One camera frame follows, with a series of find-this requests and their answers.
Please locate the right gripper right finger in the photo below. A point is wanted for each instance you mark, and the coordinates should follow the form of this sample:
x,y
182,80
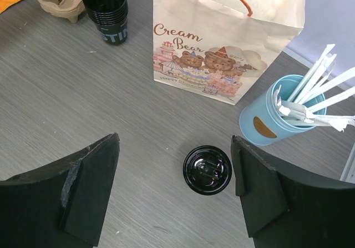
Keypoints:
x,y
287,206

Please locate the paper bag with orange handles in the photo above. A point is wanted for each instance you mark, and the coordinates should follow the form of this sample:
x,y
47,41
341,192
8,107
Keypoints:
x,y
219,48

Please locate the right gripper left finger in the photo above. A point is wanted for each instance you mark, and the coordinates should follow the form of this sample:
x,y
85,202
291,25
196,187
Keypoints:
x,y
63,203

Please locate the black cup with lid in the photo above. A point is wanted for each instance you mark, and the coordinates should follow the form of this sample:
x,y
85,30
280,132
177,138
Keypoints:
x,y
207,170

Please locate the black coffee cup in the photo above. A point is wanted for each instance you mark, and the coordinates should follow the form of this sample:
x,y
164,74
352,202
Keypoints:
x,y
110,18

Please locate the light blue straw tin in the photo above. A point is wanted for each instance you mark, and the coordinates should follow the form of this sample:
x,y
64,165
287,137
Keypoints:
x,y
261,123

